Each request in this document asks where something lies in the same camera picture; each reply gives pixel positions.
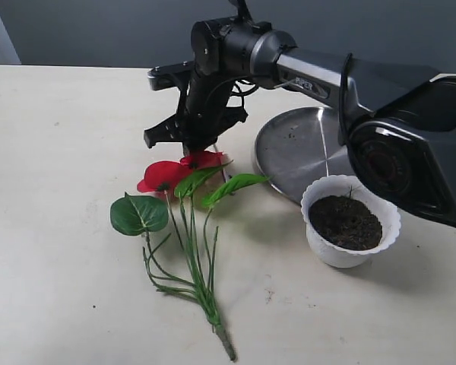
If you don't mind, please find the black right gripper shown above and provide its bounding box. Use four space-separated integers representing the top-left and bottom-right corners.
144 70 248 157

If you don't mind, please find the artificial red flower stem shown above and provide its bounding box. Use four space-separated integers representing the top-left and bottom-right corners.
109 151 267 362

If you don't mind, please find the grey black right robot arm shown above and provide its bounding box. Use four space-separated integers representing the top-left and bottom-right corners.
144 17 456 225

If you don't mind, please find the white plastic flower pot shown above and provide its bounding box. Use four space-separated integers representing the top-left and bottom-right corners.
301 175 401 268

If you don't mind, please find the dark soil in pot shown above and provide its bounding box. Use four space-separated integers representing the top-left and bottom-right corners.
309 195 382 251

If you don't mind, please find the round steel plate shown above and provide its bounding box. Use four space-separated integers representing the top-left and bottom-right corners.
254 106 354 204

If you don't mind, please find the black wrist camera on gripper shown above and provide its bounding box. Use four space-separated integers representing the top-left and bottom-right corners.
147 61 195 91

